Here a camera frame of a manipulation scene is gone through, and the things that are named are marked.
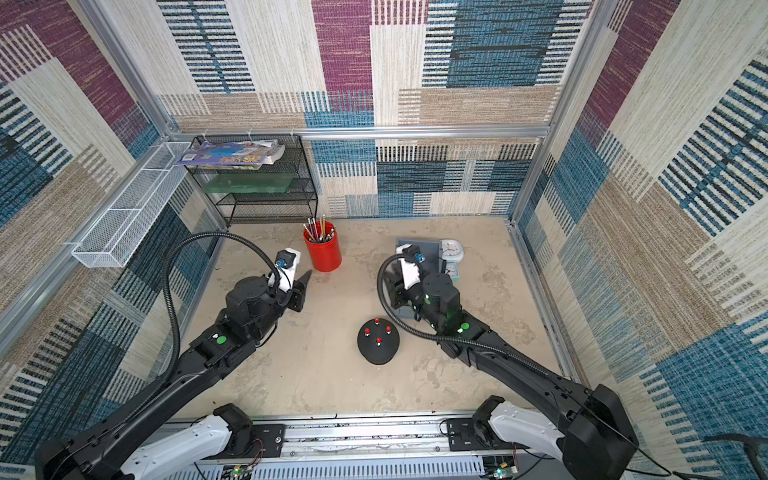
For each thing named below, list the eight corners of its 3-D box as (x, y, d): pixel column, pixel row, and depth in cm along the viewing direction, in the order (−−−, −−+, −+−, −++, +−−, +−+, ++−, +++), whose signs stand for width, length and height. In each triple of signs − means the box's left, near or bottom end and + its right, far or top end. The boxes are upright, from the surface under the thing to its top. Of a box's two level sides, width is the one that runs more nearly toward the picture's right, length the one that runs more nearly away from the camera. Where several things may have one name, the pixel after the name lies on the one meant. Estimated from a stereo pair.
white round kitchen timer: (443, 266, 110) (445, 257, 106) (441, 247, 115) (442, 238, 111) (463, 266, 109) (465, 257, 106) (459, 247, 115) (461, 238, 111)
